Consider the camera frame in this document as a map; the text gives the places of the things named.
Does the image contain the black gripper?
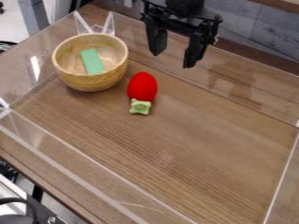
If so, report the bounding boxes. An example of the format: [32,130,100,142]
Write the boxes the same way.
[142,0,223,68]

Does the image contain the green rectangular stick block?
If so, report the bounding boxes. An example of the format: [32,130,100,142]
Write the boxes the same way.
[80,49,106,74]

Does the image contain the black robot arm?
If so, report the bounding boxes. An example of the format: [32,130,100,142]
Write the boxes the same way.
[142,0,223,68]

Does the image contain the brown wooden bowl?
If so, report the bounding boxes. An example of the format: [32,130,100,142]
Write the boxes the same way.
[51,33,128,92]

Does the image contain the red plush strawberry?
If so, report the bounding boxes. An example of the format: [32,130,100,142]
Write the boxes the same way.
[127,72,158,116]

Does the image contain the black table leg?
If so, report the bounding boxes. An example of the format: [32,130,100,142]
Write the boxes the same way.
[32,185,43,202]

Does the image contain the clear acrylic enclosure walls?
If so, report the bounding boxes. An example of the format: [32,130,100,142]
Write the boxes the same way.
[0,15,299,224]

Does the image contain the black cable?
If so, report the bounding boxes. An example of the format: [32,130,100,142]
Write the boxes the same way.
[0,197,39,224]

